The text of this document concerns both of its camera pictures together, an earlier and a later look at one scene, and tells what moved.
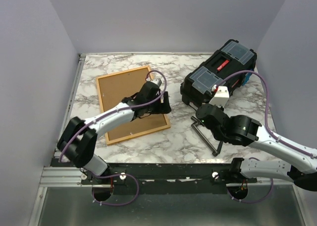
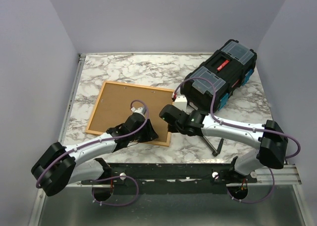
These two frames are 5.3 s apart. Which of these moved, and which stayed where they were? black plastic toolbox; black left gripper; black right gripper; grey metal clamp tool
Moved: black left gripper; black right gripper
Stayed: grey metal clamp tool; black plastic toolbox
